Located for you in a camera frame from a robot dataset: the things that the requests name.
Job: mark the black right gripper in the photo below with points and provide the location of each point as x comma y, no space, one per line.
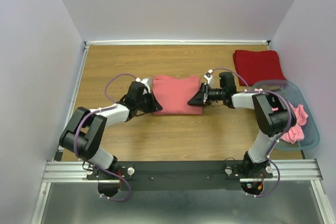
201,98

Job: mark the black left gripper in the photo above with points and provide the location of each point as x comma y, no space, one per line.
155,106

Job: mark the salmon pink t-shirt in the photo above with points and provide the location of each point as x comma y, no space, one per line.
172,94

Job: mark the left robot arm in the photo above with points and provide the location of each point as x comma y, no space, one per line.
84,131

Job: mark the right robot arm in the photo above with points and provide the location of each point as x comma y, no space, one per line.
274,116

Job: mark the folded red t-shirt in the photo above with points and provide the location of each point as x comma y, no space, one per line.
255,66

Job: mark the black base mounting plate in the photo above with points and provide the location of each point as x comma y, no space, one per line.
228,174

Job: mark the light pink t-shirt in basket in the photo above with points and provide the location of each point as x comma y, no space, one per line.
296,134

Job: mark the blue plastic basket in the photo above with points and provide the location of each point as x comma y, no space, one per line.
295,97

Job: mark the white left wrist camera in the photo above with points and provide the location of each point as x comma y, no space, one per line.
146,81

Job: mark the aluminium back rail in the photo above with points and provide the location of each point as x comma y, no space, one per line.
175,42

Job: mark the aluminium rail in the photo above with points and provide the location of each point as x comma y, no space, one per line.
286,170
175,42

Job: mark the aluminium front rail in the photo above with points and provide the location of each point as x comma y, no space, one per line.
286,170

